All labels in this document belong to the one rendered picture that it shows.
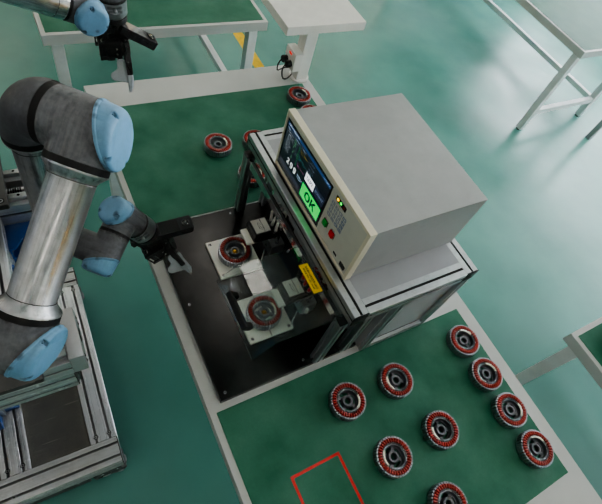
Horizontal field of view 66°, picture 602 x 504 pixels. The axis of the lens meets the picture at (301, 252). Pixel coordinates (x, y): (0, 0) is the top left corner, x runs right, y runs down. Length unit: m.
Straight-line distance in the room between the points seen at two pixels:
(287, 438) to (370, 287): 0.50
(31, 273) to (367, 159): 0.80
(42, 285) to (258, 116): 1.41
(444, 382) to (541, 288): 1.71
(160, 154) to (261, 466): 1.18
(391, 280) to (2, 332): 0.89
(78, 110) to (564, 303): 2.95
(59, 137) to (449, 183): 0.91
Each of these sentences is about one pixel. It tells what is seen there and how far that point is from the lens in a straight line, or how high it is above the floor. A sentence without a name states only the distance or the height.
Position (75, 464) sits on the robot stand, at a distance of 1.95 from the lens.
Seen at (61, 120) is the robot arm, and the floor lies 1.52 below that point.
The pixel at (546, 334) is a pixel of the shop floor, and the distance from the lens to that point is 3.09.
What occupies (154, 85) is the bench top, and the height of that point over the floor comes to 0.75.
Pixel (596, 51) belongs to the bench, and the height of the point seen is 0.74.
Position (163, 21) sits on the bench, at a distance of 2.61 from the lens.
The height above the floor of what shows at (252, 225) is 0.92.
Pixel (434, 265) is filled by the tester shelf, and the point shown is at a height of 1.11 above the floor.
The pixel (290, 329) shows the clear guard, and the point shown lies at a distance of 1.18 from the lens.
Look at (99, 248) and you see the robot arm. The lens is 1.21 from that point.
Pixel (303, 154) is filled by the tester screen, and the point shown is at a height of 1.26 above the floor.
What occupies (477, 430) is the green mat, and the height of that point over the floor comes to 0.75.
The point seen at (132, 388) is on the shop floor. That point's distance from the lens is 2.22.
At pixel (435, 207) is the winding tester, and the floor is 1.32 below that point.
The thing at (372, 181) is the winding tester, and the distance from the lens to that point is 1.19.
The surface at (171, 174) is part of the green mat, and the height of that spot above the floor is 0.75.
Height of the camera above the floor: 2.12
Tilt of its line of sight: 54 degrees down
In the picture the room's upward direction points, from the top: 23 degrees clockwise
